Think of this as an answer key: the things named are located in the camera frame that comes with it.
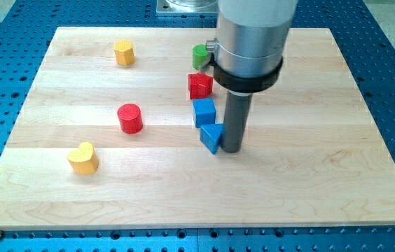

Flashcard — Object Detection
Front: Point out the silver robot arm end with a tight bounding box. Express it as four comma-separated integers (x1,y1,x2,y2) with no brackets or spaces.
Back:
206,0,298,96

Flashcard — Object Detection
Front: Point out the blue triangle block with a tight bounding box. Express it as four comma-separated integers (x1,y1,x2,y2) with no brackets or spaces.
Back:
200,124,224,154

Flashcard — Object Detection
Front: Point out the yellow heart block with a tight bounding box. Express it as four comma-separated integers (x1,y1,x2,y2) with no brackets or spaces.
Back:
67,141,99,175

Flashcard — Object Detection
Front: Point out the blue cube block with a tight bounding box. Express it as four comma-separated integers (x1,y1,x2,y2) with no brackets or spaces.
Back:
192,98,216,128

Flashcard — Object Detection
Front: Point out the red star block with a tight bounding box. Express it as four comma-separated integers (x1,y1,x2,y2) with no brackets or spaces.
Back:
187,73,214,99

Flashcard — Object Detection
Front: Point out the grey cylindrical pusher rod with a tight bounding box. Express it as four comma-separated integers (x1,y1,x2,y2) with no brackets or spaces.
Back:
221,92,252,153

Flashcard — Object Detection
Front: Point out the red cylinder block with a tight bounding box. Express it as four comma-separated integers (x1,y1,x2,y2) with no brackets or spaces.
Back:
117,104,143,134

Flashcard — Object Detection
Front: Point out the green cylinder block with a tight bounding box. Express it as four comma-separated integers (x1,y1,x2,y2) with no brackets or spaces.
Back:
192,44,209,70

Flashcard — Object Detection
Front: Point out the yellow hexagon block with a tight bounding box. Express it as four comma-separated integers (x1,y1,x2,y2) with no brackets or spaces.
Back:
113,39,135,67

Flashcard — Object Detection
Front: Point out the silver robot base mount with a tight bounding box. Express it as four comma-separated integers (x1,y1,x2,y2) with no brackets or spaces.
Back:
156,0,219,15

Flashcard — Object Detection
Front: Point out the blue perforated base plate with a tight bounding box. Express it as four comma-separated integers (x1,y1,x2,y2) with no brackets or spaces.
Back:
0,0,395,251

